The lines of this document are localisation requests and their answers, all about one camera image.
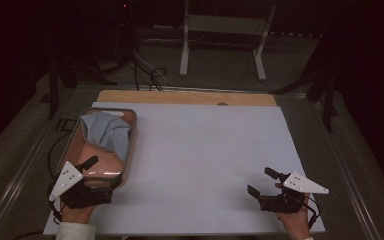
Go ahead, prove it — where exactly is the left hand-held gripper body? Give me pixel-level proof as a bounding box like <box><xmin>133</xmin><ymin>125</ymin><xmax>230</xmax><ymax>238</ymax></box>
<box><xmin>48</xmin><ymin>161</ymin><xmax>113</xmax><ymax>209</ymax></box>

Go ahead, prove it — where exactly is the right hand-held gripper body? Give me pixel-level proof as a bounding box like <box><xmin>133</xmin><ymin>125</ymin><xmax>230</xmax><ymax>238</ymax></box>
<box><xmin>259</xmin><ymin>171</ymin><xmax>330</xmax><ymax>214</ymax></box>

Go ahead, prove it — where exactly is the pink plastic basin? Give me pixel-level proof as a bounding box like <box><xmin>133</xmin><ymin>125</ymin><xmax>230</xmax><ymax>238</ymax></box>
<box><xmin>57</xmin><ymin>107</ymin><xmax>138</xmax><ymax>188</ymax></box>

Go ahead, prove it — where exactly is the light blue tank top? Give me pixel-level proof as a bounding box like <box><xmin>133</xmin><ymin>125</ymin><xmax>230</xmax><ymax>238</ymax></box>
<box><xmin>79</xmin><ymin>111</ymin><xmax>133</xmax><ymax>163</ymax></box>

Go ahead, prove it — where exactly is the person's left hand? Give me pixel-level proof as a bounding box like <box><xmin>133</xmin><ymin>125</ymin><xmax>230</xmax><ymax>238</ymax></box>
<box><xmin>59</xmin><ymin>203</ymin><xmax>98</xmax><ymax>225</ymax></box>

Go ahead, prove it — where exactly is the person's right hand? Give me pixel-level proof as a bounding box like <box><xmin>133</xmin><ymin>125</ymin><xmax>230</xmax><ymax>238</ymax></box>
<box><xmin>276</xmin><ymin>193</ymin><xmax>313</xmax><ymax>240</ymax></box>

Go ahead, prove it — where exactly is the white table cover sheet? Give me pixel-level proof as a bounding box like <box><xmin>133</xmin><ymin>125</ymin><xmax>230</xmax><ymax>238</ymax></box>
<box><xmin>43</xmin><ymin>101</ymin><xmax>326</xmax><ymax>236</ymax></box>

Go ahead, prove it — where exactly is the black tripod stand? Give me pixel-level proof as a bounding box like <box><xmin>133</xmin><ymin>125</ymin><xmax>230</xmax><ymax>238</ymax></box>
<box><xmin>48</xmin><ymin>49</ymin><xmax>118</xmax><ymax>120</ymax></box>
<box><xmin>269</xmin><ymin>33</ymin><xmax>339</xmax><ymax>133</ymax></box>

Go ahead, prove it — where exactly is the white power strip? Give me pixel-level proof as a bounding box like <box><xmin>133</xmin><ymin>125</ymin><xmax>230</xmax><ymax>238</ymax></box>
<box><xmin>152</xmin><ymin>24</ymin><xmax>176</xmax><ymax>32</ymax></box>

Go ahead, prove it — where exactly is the white metal stand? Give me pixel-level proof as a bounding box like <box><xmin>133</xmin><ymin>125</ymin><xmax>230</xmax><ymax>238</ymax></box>
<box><xmin>179</xmin><ymin>0</ymin><xmax>278</xmax><ymax>82</ymax></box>

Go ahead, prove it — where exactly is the right hand-held gripper cable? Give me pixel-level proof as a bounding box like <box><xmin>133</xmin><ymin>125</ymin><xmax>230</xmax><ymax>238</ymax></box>
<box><xmin>301</xmin><ymin>194</ymin><xmax>322</xmax><ymax>231</ymax></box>

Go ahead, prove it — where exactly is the black floor cable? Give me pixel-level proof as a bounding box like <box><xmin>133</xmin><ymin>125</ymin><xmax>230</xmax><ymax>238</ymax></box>
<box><xmin>47</xmin><ymin>131</ymin><xmax>71</xmax><ymax>181</ymax></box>

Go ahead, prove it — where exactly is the bundle of floor cables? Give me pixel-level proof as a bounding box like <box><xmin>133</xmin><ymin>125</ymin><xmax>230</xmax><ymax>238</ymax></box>
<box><xmin>131</xmin><ymin>39</ymin><xmax>168</xmax><ymax>92</ymax></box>

